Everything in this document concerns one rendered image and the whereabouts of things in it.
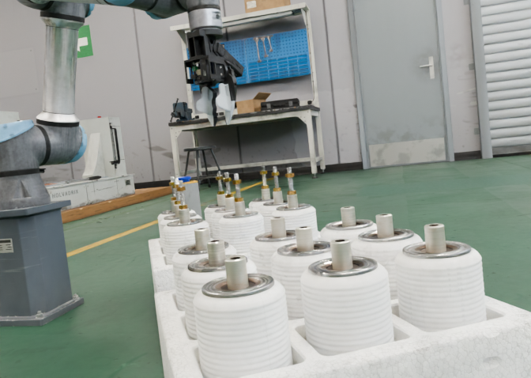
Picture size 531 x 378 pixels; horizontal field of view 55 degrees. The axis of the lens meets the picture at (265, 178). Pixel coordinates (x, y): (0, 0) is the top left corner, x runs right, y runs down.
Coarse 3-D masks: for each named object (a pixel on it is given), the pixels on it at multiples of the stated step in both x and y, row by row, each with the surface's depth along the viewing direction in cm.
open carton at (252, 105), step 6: (258, 96) 572; (264, 96) 582; (240, 102) 574; (246, 102) 571; (252, 102) 567; (258, 102) 578; (240, 108) 575; (246, 108) 572; (252, 108) 568; (258, 108) 577
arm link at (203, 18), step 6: (192, 12) 113; (198, 12) 113; (204, 12) 113; (210, 12) 113; (216, 12) 114; (192, 18) 114; (198, 18) 113; (204, 18) 113; (210, 18) 113; (216, 18) 114; (192, 24) 114; (198, 24) 113; (204, 24) 113; (210, 24) 113; (216, 24) 114; (192, 30) 115
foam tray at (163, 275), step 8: (152, 240) 132; (320, 240) 112; (152, 248) 121; (160, 248) 120; (152, 256) 111; (160, 256) 110; (248, 256) 102; (152, 264) 104; (160, 264) 102; (160, 272) 98; (168, 272) 98; (160, 280) 98; (168, 280) 98; (160, 288) 98; (168, 288) 98
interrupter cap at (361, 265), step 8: (352, 256) 59; (360, 256) 59; (312, 264) 57; (320, 264) 57; (328, 264) 57; (352, 264) 57; (360, 264) 56; (368, 264) 55; (376, 264) 55; (312, 272) 55; (320, 272) 54; (328, 272) 54; (336, 272) 53; (344, 272) 53; (352, 272) 52; (360, 272) 53; (368, 272) 53
